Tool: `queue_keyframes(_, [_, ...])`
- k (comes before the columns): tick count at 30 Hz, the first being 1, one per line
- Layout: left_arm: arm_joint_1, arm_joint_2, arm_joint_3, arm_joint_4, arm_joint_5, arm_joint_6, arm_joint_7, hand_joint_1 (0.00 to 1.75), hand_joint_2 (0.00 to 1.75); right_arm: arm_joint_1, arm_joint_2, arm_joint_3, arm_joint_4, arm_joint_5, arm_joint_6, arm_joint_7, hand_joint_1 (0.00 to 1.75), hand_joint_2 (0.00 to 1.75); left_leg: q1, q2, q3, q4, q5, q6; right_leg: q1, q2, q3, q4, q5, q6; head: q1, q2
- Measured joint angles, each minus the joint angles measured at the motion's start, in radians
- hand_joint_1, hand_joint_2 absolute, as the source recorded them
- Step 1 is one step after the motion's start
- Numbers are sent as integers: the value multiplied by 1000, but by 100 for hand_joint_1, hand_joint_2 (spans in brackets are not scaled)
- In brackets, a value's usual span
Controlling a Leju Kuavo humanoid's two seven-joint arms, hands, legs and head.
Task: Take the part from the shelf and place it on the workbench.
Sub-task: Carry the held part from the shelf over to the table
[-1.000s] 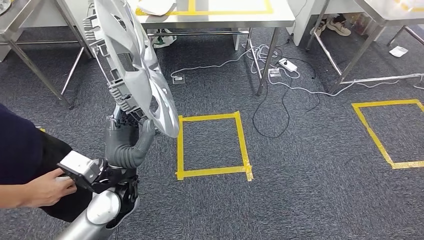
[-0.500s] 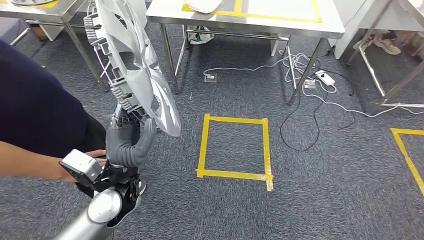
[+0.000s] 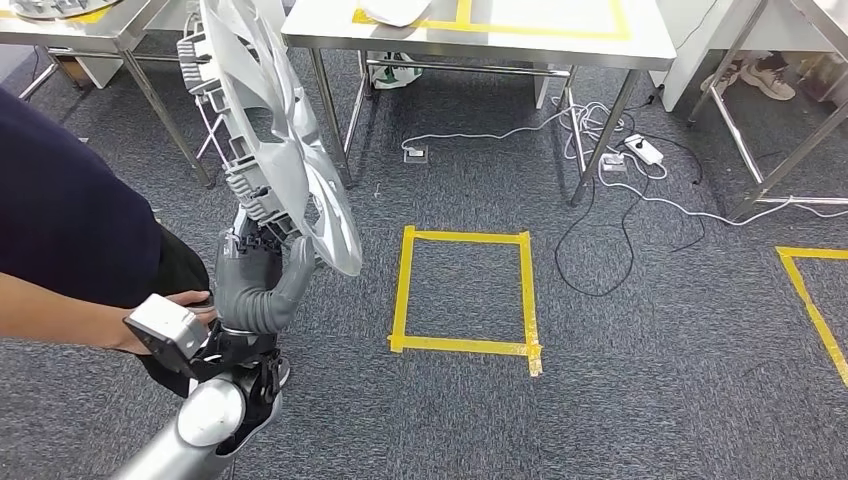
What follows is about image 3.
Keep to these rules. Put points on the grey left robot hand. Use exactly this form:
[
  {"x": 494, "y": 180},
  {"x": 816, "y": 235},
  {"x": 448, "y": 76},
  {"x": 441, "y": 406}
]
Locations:
[{"x": 248, "y": 272}]

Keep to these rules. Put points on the small yellow bench tape frame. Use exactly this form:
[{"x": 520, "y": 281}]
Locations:
[{"x": 437, "y": 25}]

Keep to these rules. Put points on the person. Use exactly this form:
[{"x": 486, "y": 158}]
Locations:
[
  {"x": 768, "y": 79},
  {"x": 66, "y": 218}
]

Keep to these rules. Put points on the white plastic bag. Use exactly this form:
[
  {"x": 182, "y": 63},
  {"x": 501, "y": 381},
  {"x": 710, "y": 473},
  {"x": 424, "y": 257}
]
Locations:
[{"x": 394, "y": 73}]

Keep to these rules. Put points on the large yellow bench tape frame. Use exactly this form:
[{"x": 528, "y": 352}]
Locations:
[{"x": 563, "y": 30}]

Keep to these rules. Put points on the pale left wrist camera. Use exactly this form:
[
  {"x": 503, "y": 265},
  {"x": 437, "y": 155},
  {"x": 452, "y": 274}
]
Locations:
[{"x": 166, "y": 324}]

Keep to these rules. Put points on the steel floor socket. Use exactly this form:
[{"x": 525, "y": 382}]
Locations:
[
  {"x": 613, "y": 162},
  {"x": 416, "y": 154}
]

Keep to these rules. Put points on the stainless steel workbench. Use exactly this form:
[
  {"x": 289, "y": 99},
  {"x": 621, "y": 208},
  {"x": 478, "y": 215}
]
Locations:
[
  {"x": 821, "y": 16},
  {"x": 530, "y": 46},
  {"x": 99, "y": 30}
]

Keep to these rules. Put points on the silver plastic wheel hubcap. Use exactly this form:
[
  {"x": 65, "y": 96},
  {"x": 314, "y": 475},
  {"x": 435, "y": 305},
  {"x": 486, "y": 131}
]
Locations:
[
  {"x": 60, "y": 8},
  {"x": 278, "y": 166}
]

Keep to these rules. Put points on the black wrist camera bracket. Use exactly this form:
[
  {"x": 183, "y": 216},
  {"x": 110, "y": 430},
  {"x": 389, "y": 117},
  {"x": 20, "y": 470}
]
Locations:
[{"x": 232, "y": 348}]

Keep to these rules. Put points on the white power strip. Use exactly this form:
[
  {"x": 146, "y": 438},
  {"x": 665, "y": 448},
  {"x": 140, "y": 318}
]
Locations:
[{"x": 642, "y": 149}]

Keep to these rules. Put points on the white curved plastic part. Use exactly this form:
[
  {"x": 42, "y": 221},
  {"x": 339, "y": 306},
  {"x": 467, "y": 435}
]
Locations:
[{"x": 397, "y": 10}]

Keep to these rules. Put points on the black round remote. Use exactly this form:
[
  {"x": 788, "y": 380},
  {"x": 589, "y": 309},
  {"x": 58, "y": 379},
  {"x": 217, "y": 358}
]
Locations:
[{"x": 204, "y": 306}]

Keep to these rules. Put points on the person's right hand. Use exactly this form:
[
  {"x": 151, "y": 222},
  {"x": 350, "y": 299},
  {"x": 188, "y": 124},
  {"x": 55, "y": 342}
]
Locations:
[{"x": 179, "y": 298}]

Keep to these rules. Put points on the yellow floor tape square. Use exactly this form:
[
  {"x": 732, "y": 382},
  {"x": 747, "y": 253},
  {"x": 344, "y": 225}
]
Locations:
[
  {"x": 805, "y": 291},
  {"x": 401, "y": 291}
]

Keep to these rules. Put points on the person's right forearm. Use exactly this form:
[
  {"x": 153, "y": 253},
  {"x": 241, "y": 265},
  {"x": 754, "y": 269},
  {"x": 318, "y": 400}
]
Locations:
[{"x": 53, "y": 311}]

